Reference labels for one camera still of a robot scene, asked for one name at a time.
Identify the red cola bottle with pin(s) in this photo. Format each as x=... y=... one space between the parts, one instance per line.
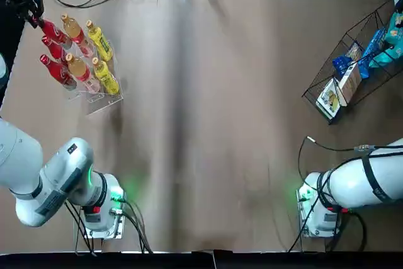
x=61 y=73
x=54 y=48
x=55 y=31

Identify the blue cookie bag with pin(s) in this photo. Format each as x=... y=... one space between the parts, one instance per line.
x=343 y=65

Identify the yellow label tea bottle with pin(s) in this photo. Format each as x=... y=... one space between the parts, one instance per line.
x=100 y=42
x=107 y=77

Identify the orange tea bottle red label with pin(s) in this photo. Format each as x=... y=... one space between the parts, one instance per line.
x=75 y=32
x=80 y=70

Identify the white yellow snack packet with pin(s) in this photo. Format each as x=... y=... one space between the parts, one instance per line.
x=329 y=100

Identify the plain teal chips packet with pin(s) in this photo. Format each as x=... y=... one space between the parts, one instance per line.
x=384 y=59

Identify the clear acrylic bottle shelf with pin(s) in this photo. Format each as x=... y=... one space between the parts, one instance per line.
x=100 y=105

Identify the long blue cookie packet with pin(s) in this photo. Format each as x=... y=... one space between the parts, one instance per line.
x=373 y=47

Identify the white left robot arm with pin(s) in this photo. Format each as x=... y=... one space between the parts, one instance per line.
x=56 y=180

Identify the brown cardboard snack box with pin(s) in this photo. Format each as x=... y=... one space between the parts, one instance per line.
x=351 y=84

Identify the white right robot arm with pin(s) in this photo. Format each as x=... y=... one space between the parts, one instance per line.
x=352 y=184

